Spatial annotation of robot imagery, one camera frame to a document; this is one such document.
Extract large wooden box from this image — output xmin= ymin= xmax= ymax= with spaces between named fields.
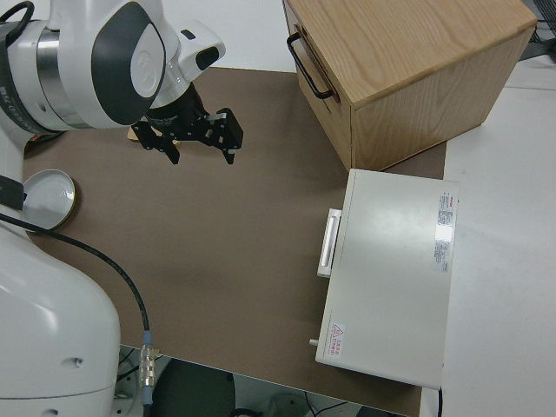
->
xmin=281 ymin=0 xmax=538 ymax=173

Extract wooden mug tree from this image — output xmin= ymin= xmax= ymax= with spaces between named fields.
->
xmin=127 ymin=126 xmax=180 ymax=144

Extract white toaster oven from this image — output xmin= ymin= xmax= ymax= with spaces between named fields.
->
xmin=308 ymin=168 xmax=460 ymax=388

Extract black box handle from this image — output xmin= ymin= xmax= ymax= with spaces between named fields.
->
xmin=286 ymin=33 xmax=335 ymax=100

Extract black base cable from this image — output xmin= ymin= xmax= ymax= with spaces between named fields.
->
xmin=0 ymin=212 xmax=160 ymax=407

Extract brown table mat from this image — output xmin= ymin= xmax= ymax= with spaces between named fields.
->
xmin=17 ymin=67 xmax=448 ymax=417

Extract black round stool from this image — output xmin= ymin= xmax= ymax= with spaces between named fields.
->
xmin=149 ymin=359 xmax=236 ymax=417

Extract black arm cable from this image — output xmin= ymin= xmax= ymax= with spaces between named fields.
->
xmin=0 ymin=0 xmax=35 ymax=28

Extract gray plate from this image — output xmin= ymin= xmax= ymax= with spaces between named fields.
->
xmin=22 ymin=169 xmax=78 ymax=232

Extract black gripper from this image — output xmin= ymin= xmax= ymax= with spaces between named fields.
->
xmin=131 ymin=84 xmax=245 ymax=167

